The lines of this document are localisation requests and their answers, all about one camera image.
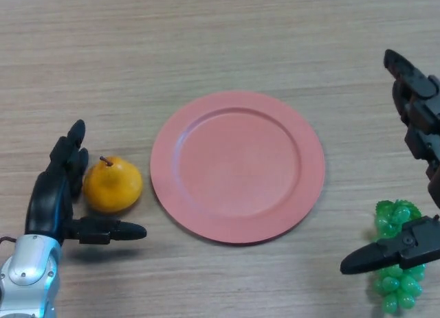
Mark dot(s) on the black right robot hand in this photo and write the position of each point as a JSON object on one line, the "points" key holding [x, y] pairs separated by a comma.
{"points": [[423, 246]]}

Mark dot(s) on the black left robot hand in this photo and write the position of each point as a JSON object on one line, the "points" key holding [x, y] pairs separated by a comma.
{"points": [[44, 208]]}

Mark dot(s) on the yellow pear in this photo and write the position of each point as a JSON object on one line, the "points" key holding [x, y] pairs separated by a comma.
{"points": [[113, 187]]}

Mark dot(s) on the pink round plate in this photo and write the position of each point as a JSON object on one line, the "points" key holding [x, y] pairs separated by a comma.
{"points": [[237, 167]]}

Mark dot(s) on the green grape bunch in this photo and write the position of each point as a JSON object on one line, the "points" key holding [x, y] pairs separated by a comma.
{"points": [[395, 287]]}

